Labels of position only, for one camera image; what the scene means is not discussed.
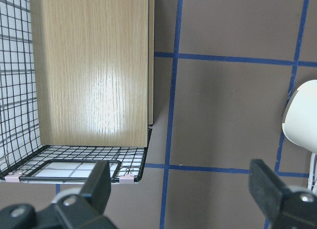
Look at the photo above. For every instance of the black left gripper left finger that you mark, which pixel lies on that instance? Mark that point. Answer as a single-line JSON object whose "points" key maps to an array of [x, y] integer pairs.
{"points": [[81, 209]]}

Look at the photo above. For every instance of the white toaster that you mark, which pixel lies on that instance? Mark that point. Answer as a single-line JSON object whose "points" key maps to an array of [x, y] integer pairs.
{"points": [[299, 122]]}

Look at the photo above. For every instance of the pink binder clip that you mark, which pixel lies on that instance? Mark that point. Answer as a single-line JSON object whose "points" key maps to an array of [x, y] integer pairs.
{"points": [[13, 177], [126, 177]]}

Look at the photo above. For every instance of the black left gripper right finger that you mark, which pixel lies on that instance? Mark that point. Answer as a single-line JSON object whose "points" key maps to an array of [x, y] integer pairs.
{"points": [[285, 207]]}

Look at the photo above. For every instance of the wire shelf with wooden boards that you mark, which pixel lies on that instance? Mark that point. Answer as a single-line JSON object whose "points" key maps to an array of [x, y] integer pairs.
{"points": [[76, 87]]}

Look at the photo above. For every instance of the pink binder clip right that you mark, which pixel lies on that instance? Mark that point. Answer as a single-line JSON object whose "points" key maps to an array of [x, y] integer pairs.
{"points": [[126, 177]]}

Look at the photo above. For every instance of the pink binder clip left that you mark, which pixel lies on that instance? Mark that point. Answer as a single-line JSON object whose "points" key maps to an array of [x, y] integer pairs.
{"points": [[13, 177]]}

